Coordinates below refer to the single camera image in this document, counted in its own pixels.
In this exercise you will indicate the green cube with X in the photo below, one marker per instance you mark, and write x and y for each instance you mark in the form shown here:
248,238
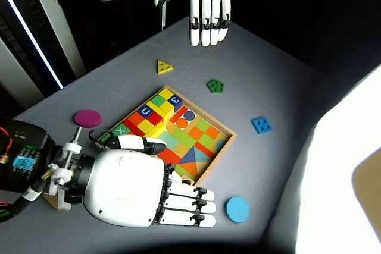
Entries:
120,130

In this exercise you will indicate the light blue disc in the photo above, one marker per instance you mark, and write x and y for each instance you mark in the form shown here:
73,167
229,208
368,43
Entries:
237,209

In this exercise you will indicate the tan rectangular wooden block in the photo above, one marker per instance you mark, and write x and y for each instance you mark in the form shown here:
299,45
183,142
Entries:
52,202

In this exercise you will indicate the white light strip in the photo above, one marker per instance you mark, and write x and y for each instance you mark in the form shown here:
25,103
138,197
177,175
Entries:
29,34

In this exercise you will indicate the white frame post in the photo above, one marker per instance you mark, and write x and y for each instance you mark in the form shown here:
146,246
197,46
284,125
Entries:
59,28

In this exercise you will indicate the orange cube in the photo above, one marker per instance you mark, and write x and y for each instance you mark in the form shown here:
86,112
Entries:
136,118

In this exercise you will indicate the blue cube with 3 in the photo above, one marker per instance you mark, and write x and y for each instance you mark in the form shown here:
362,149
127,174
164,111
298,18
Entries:
175,100

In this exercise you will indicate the magenta disc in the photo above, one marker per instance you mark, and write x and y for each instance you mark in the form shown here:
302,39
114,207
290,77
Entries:
87,118

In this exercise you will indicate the grey frame post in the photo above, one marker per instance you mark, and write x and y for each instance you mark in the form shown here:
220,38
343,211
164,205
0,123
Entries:
18,81

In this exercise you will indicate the thin grey pole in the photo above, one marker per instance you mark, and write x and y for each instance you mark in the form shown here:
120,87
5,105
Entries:
163,19

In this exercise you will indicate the yellow triangle block with holes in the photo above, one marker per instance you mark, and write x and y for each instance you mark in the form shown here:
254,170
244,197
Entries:
163,68

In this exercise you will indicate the yellow cube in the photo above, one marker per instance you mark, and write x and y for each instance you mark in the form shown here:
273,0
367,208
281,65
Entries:
146,125
166,93

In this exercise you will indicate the grey table cloth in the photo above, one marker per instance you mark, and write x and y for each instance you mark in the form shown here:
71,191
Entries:
268,72

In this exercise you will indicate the green pentagon block with holes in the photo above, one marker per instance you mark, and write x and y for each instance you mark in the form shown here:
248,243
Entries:
215,87

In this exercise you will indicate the tan object at edge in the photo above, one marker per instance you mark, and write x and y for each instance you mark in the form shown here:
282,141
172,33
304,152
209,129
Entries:
367,191

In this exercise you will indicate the blue square block with holes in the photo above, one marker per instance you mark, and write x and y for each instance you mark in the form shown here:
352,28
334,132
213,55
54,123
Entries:
262,125

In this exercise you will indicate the wooden puzzle tray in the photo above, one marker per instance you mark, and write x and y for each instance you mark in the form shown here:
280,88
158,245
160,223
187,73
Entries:
205,138

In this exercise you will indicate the blue cube with U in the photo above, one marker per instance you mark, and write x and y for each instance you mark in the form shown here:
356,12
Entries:
146,111

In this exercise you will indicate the red cube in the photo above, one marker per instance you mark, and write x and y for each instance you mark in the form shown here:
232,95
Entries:
154,119

